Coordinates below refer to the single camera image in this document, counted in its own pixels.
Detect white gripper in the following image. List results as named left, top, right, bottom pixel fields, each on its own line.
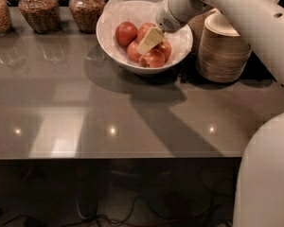
left=137, top=0, right=212, bottom=55

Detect red apple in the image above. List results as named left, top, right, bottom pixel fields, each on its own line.
left=127, top=40, right=141, bottom=62
left=115, top=22, right=138, bottom=46
left=138, top=48, right=165, bottom=68
left=155, top=39, right=172, bottom=61
left=136, top=23, right=155, bottom=43

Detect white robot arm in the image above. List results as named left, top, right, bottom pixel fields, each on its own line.
left=138, top=0, right=284, bottom=227

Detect red apple front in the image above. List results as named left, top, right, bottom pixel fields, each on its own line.
left=138, top=48, right=165, bottom=68

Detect white paper bowl liner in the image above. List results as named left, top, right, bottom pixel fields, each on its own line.
left=99, top=0, right=192, bottom=62

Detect white ceramic bowl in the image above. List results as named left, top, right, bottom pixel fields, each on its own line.
left=96, top=0, right=194, bottom=77

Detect rear stack of paper bowls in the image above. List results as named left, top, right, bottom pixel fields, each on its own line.
left=188, top=9, right=216, bottom=53

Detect stack of paper bowls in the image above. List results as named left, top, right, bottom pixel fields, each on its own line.
left=188, top=9, right=216, bottom=53
left=196, top=11, right=252, bottom=83

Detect front stack of paper bowls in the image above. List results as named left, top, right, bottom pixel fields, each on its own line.
left=196, top=11, right=252, bottom=83

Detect right glass cereal jar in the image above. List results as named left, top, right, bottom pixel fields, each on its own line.
left=68, top=0, right=106, bottom=34

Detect middle glass cereal jar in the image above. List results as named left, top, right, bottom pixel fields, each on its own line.
left=18, top=0, right=61, bottom=34

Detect cables on floor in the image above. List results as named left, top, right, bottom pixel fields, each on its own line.
left=0, top=166, right=240, bottom=227

